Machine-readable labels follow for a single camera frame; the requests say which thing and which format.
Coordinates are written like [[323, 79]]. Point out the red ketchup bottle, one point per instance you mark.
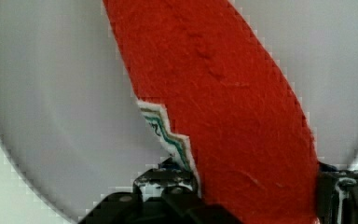
[[220, 103]]

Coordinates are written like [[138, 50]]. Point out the grey round plate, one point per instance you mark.
[[69, 120]]

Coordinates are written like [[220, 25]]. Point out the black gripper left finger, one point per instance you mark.
[[163, 195]]

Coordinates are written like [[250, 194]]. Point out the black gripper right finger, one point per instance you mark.
[[337, 195]]

